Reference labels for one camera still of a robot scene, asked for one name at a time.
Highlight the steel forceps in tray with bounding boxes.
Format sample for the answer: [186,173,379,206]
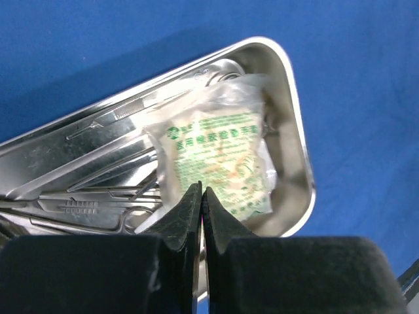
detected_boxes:
[67,148,157,192]

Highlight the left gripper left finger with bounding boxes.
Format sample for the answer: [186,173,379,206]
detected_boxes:
[1,183,202,313]

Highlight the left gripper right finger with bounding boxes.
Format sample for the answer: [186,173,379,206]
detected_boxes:
[202,188,408,313]

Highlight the steel scalpel handle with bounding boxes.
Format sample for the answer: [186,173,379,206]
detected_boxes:
[66,98,157,140]

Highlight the green suture packet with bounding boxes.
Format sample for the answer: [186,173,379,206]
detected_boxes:
[145,74,276,221]

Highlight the steel ring-handle scissors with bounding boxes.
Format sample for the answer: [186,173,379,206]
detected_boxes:
[36,196,162,234]

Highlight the blue surgical drape cloth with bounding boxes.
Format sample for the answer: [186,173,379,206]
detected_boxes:
[0,0,419,314]

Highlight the metal instrument tray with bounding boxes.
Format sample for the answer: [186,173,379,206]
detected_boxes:
[1,37,316,236]

